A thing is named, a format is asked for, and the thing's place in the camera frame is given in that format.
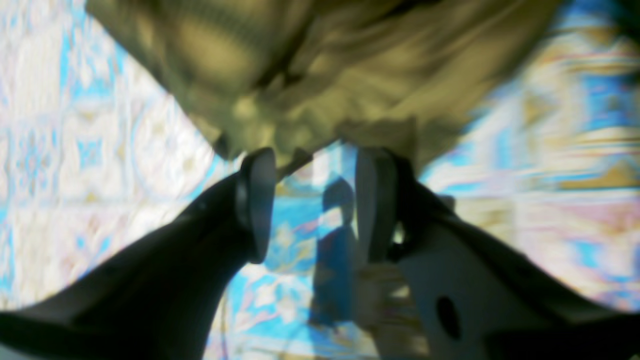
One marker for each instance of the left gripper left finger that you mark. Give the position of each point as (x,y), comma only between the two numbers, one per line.
(156,299)

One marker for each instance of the camouflage T-shirt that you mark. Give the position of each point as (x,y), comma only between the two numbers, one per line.
(297,75)

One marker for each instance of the patterned tile tablecloth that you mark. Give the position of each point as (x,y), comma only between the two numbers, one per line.
(94,153)

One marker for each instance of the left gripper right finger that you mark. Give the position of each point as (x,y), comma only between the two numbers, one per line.
(477,298)

